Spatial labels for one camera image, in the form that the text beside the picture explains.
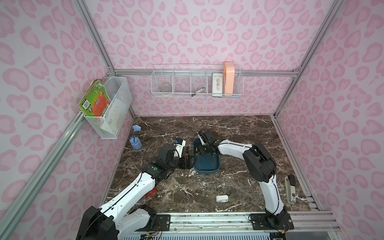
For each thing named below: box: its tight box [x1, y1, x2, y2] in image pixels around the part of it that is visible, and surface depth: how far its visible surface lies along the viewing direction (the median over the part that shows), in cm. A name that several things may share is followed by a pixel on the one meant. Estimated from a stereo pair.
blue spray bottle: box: [129, 124, 142, 150], surface depth 98 cm
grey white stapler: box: [284, 174, 296, 205], surface depth 82 cm
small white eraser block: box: [215, 195, 229, 203], surface depth 80 cm
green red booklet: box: [78, 79, 111, 117], surface depth 73 cm
